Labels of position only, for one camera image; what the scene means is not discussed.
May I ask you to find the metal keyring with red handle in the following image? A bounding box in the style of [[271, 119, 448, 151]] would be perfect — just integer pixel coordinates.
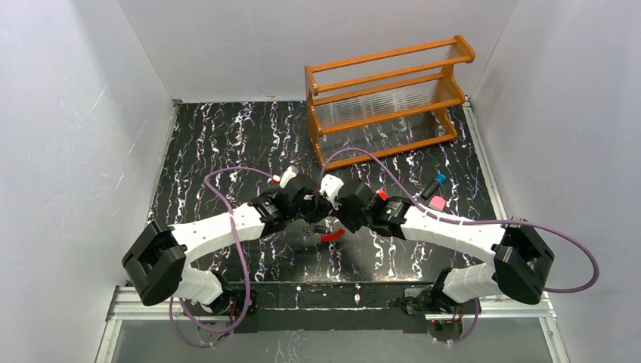
[[304, 224, 345, 243]]

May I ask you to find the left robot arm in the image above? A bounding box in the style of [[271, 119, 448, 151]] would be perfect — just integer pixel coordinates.
[[122, 169, 344, 306]]

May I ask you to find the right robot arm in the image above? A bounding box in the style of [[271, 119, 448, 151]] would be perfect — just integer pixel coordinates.
[[320, 175, 554, 305]]

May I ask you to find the red key tag with key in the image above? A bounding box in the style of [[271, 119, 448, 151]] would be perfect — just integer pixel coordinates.
[[376, 189, 388, 200]]

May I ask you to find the pink and grey eraser block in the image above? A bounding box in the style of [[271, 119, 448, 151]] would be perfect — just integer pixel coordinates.
[[429, 196, 447, 211]]

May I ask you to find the black marker with blue cap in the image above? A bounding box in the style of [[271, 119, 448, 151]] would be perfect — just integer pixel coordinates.
[[420, 173, 447, 201]]

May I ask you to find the orange wooden shelf rack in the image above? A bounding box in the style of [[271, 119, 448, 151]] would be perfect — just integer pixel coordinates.
[[304, 35, 476, 169]]

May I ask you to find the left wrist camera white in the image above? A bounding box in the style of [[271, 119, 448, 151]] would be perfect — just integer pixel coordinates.
[[279, 166, 299, 189]]

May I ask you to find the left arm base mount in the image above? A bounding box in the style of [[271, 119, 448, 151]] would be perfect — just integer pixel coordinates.
[[201, 289, 246, 318]]

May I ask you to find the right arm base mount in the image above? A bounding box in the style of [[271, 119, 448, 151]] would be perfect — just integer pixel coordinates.
[[389, 294, 465, 342]]

